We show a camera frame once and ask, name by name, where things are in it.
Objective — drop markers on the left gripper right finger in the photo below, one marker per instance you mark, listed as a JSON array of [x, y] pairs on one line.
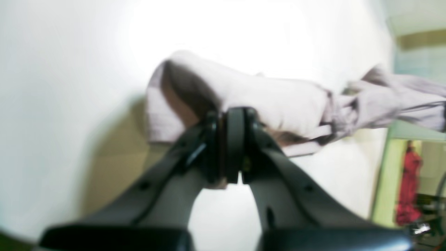
[[296, 214]]

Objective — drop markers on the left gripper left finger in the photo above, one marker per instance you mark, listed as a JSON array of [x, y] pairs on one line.
[[154, 212]]

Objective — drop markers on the mauve t-shirt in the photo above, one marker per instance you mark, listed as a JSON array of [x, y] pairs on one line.
[[302, 116]]

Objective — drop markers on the red hanging garment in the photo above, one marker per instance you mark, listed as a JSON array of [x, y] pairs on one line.
[[407, 211]]

